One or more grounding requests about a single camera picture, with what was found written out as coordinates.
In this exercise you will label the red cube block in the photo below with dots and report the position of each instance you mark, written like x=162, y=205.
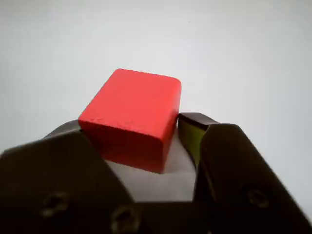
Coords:
x=131, y=109

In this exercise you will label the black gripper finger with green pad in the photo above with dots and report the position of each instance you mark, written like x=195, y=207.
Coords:
x=234, y=158
x=53, y=170

